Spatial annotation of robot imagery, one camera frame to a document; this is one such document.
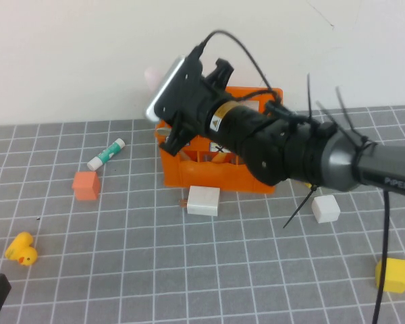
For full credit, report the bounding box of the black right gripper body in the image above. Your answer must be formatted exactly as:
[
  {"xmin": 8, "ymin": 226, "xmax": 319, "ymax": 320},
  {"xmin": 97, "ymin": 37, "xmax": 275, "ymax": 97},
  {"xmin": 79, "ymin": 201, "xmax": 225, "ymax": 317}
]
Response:
[{"xmin": 159, "ymin": 58, "xmax": 234, "ymax": 157}]

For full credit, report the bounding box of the pink plastic spoon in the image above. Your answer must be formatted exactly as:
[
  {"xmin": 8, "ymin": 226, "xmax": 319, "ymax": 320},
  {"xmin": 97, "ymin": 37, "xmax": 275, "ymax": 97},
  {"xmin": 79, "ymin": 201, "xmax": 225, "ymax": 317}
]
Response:
[{"xmin": 144, "ymin": 66, "xmax": 163, "ymax": 92}]

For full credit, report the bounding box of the white power adapter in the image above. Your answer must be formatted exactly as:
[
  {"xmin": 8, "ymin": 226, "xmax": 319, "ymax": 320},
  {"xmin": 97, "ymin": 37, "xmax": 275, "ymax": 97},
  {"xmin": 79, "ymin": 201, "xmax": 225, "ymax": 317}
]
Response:
[{"xmin": 179, "ymin": 185, "xmax": 221, "ymax": 217}]

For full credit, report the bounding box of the orange plastic cutlery holder crate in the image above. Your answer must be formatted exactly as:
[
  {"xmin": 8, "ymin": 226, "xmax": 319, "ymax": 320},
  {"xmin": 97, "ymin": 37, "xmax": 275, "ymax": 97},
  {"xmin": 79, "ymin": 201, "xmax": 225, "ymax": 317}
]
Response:
[{"xmin": 155, "ymin": 86, "xmax": 284, "ymax": 195}]

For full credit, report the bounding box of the yellow rubber duck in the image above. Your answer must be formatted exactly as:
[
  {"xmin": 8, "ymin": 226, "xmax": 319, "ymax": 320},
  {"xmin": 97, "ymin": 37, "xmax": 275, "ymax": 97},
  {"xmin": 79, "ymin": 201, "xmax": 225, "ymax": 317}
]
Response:
[{"xmin": 5, "ymin": 231, "xmax": 38, "ymax": 267}]

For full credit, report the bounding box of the white green glue stick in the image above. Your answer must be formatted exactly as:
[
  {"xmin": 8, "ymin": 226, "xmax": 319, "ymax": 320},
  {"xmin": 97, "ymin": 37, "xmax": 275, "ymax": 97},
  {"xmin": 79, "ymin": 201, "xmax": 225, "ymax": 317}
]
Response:
[{"xmin": 86, "ymin": 138, "xmax": 126, "ymax": 171}]

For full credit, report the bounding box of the black zip tie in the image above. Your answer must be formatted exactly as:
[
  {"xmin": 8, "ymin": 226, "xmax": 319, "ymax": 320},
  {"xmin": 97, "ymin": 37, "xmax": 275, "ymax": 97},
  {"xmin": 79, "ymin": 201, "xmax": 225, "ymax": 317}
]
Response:
[
  {"xmin": 282, "ymin": 184, "xmax": 322, "ymax": 230},
  {"xmin": 335, "ymin": 86, "xmax": 379, "ymax": 169},
  {"xmin": 315, "ymin": 99, "xmax": 342, "ymax": 132},
  {"xmin": 305, "ymin": 73, "xmax": 314, "ymax": 123}
]

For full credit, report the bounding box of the orange cube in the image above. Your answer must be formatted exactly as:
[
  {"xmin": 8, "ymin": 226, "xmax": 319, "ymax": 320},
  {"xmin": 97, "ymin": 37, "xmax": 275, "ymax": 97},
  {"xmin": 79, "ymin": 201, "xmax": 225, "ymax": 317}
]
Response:
[{"xmin": 72, "ymin": 171, "xmax": 101, "ymax": 202}]

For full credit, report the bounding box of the grey grid tablecloth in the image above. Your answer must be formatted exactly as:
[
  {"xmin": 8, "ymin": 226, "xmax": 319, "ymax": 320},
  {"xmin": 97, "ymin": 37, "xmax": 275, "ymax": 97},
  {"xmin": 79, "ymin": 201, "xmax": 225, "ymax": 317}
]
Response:
[{"xmin": 0, "ymin": 106, "xmax": 405, "ymax": 324}]

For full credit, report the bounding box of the white cube block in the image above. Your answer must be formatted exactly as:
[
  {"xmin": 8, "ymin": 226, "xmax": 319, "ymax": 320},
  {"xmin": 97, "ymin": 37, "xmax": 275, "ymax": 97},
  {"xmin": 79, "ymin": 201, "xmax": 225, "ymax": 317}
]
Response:
[{"xmin": 311, "ymin": 194, "xmax": 341, "ymax": 223}]

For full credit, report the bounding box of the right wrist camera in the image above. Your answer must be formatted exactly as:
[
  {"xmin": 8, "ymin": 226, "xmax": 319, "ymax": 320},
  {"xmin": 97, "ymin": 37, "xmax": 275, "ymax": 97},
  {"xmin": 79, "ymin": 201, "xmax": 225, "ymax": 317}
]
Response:
[{"xmin": 144, "ymin": 55, "xmax": 205, "ymax": 126}]

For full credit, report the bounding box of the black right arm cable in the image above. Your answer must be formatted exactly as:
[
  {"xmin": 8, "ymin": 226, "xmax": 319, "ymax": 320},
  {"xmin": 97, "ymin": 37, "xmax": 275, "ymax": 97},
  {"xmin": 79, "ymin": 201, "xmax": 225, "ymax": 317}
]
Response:
[{"xmin": 194, "ymin": 30, "xmax": 392, "ymax": 324}]

